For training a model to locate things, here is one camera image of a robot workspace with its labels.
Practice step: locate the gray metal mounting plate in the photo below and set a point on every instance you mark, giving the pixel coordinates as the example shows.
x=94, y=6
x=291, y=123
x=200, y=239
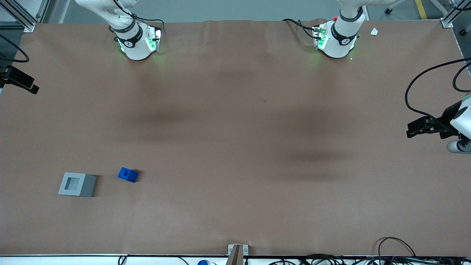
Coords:
x=245, y=249

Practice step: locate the aluminium frame post with rails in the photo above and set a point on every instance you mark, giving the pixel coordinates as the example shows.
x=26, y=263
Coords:
x=25, y=24

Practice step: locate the white chair leg with caster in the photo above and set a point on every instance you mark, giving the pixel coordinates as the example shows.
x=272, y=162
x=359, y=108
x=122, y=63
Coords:
x=388, y=11

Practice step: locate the aluminium frame post with bracket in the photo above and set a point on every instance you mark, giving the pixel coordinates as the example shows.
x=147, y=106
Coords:
x=447, y=23

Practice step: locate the small black foot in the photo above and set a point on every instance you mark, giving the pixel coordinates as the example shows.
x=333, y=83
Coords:
x=463, y=32

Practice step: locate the brown table cover sheet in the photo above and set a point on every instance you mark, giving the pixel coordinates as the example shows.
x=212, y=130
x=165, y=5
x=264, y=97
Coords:
x=235, y=147

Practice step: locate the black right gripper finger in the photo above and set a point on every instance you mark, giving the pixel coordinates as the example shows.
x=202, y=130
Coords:
x=35, y=89
x=24, y=79

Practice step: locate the brown camera post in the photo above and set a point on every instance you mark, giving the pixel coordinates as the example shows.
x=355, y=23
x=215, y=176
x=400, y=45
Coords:
x=235, y=255

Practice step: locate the gray square base block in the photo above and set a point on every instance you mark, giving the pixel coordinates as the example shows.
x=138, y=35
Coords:
x=75, y=185

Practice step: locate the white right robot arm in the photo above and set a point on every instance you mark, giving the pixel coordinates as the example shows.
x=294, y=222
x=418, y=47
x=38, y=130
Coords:
x=134, y=44

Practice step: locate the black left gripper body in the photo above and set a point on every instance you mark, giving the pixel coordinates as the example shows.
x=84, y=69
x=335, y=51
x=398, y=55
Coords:
x=446, y=121

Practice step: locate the blue plastic insert part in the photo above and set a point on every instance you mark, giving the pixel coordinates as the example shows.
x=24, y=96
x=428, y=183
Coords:
x=128, y=175

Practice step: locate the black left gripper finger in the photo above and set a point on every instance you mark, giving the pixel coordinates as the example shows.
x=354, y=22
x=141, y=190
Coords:
x=415, y=133
x=419, y=123

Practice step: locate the small white paper tag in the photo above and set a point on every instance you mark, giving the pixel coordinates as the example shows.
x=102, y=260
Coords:
x=374, y=32

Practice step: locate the left wrist camera gray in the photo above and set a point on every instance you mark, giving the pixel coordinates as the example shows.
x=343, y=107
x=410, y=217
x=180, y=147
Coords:
x=456, y=146

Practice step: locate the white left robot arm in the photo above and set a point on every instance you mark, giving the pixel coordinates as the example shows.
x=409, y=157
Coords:
x=338, y=40

